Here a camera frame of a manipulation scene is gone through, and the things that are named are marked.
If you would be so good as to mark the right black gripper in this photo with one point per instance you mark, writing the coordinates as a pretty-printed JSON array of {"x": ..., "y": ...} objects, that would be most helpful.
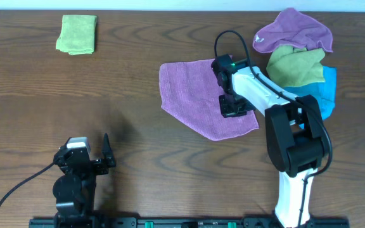
[{"x": 228, "y": 113}]

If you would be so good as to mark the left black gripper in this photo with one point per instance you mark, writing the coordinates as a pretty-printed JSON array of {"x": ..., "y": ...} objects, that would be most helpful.
[{"x": 102, "y": 165}]

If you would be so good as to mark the purple microfiber cloth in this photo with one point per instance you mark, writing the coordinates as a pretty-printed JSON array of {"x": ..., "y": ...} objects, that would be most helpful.
[{"x": 190, "y": 93}]

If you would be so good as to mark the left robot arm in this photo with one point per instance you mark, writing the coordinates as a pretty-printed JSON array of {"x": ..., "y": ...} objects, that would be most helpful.
[{"x": 75, "y": 190}]

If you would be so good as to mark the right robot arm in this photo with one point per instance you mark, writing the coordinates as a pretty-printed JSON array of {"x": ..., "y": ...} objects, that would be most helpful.
[{"x": 296, "y": 138}]

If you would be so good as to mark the crumpled olive green cloth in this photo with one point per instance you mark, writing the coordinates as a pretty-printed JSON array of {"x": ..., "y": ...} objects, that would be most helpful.
[{"x": 292, "y": 67}]

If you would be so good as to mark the crumpled blue cloth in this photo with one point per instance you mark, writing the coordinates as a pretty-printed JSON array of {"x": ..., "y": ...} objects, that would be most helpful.
[{"x": 324, "y": 92}]

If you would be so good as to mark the crumpled purple cloth at top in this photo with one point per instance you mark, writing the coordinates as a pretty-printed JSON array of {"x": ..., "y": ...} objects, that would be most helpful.
[{"x": 293, "y": 28}]

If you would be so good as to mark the folded light green cloth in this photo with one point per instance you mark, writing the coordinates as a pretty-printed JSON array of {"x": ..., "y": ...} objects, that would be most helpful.
[{"x": 77, "y": 34}]

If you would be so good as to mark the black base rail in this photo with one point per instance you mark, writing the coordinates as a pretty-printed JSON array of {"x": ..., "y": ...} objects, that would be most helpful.
[{"x": 131, "y": 222}]

